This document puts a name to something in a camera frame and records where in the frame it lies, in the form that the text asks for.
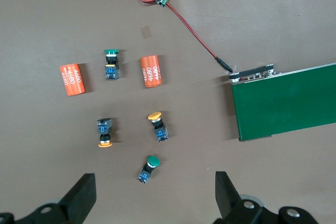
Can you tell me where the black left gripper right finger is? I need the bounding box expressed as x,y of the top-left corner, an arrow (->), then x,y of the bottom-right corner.
215,171 -> 320,224

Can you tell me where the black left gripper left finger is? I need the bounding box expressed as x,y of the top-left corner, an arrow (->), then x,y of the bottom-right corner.
15,173 -> 97,224

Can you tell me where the yellow push button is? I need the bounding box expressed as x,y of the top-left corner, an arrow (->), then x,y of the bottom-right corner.
96,118 -> 114,148
147,111 -> 169,143

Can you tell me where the green push button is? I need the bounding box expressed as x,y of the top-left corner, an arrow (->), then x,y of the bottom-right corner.
103,48 -> 121,80
136,155 -> 161,184

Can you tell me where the orange cylinder 4680 print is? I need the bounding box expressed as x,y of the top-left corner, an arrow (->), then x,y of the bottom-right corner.
140,55 -> 163,89
59,63 -> 86,97

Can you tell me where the green conveyor belt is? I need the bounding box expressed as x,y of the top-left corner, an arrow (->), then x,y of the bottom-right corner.
227,62 -> 336,143

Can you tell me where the clear tape patch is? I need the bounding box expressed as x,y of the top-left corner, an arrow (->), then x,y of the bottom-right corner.
140,26 -> 153,39

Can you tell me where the red black motor cable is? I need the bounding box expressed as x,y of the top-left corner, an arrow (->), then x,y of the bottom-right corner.
165,1 -> 235,74

